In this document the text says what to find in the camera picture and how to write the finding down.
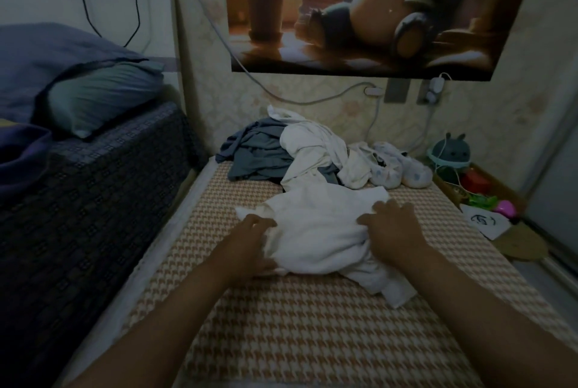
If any grey sliding door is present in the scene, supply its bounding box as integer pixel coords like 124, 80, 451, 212
524, 85, 578, 276

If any thin white charger cable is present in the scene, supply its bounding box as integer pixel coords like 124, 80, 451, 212
402, 98, 439, 159

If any person's left forearm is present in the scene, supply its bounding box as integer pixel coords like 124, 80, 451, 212
67, 257, 245, 388

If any red toy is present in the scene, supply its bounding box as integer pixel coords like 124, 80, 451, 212
461, 169, 493, 195

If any person's left hand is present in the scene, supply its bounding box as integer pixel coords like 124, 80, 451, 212
210, 213, 281, 280

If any green toy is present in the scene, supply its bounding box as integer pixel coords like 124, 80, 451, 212
447, 186, 498, 213

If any blue folded blanket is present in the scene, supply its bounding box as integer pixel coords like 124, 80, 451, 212
0, 121, 54, 204

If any wooden bedside tray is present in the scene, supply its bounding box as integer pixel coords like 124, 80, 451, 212
432, 162, 549, 263

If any pink ball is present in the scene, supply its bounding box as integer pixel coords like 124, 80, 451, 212
495, 200, 518, 220

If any dark patterned bed cover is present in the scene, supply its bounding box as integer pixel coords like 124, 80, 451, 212
0, 98, 204, 388

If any cartoon bear wall poster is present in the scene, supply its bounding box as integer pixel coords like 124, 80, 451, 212
223, 0, 543, 82

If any person's right forearm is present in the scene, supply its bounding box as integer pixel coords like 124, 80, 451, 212
397, 243, 578, 388

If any white charger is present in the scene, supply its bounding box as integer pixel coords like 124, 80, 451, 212
424, 76, 448, 104

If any blue pillow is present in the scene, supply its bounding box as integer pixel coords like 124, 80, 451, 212
0, 24, 150, 127

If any person's right hand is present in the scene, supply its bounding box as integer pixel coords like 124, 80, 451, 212
356, 200, 430, 269

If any white printed card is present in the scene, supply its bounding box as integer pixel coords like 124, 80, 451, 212
459, 203, 513, 242

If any grey wall socket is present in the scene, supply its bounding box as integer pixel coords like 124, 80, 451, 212
384, 78, 412, 104

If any teal round bunny lamp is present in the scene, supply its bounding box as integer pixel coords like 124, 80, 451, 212
427, 133, 473, 172

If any white T-shirt with letter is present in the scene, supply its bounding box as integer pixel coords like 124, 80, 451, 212
235, 180, 418, 309

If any grey-green pillow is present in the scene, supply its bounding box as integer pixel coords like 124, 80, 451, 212
45, 60, 166, 141

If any pile of grey-blue clothes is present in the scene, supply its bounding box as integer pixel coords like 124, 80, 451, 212
215, 116, 343, 184

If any long white cable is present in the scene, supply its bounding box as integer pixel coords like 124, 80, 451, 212
172, 0, 385, 106

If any white printed slipper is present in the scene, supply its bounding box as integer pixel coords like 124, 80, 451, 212
359, 144, 403, 189
374, 141, 435, 189

